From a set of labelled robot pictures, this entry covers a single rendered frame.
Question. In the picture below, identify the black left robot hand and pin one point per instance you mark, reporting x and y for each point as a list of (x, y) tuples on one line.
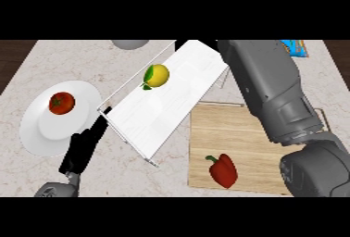
[(82, 147)]

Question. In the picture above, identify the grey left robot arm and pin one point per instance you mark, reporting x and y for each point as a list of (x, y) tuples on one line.
[(58, 188)]

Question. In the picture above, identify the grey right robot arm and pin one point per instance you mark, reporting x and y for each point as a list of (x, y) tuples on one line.
[(279, 102)]

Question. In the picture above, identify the white tray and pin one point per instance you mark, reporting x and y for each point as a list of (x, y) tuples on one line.
[(169, 98)]

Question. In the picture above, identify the yellow lemon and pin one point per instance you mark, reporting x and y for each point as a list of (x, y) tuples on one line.
[(157, 75)]

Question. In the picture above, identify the white plate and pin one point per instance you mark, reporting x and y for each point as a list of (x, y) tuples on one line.
[(57, 118)]

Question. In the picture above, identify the red tomato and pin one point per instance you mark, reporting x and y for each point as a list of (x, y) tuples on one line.
[(61, 103)]

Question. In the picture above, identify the red bell pepper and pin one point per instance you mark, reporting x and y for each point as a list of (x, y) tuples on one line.
[(224, 171)]

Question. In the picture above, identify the wooden cutting board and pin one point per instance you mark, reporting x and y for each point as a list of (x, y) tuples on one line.
[(237, 148)]

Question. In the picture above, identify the grey round bowl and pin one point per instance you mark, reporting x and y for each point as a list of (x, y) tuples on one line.
[(131, 43)]

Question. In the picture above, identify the blue packet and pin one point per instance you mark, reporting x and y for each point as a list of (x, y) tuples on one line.
[(296, 47)]

